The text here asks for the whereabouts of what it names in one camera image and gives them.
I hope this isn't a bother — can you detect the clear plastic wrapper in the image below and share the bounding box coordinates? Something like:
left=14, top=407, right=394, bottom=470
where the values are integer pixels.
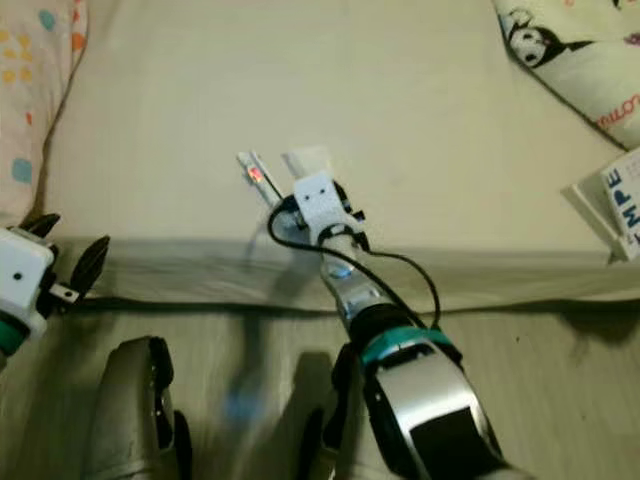
left=238, top=145, right=337, bottom=211

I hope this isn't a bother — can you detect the beige sheeted mattress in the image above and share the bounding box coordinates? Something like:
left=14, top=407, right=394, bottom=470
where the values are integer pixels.
left=0, top=0, right=640, bottom=313

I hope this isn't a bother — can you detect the grey robot left leg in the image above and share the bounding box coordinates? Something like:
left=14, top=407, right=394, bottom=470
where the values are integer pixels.
left=80, top=335, right=191, bottom=480

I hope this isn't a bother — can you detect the grey robot leg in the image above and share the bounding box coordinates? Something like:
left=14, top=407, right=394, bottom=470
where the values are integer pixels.
left=300, top=345, right=393, bottom=480
left=80, top=335, right=191, bottom=480

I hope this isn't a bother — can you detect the pink dotted pillow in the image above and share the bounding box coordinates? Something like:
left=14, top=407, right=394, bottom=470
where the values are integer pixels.
left=0, top=0, right=89, bottom=229

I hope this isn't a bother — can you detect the grey robot right leg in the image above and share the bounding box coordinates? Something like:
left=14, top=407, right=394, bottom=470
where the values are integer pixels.
left=300, top=345, right=393, bottom=480

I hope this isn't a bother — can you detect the white panda print pillow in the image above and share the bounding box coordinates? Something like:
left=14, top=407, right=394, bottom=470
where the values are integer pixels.
left=490, top=0, right=640, bottom=151

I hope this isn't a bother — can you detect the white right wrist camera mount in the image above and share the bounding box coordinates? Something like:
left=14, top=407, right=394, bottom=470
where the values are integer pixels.
left=293, top=170, right=347, bottom=243

